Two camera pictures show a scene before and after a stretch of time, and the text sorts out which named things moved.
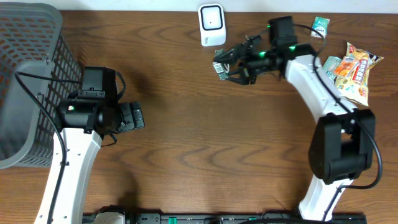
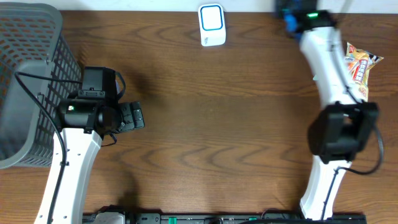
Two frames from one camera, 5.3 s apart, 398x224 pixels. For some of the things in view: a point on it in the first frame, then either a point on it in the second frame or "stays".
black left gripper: (132, 115) stays
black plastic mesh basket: (38, 71) stays
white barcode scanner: (212, 23) stays
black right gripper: (242, 72) -> (278, 7)
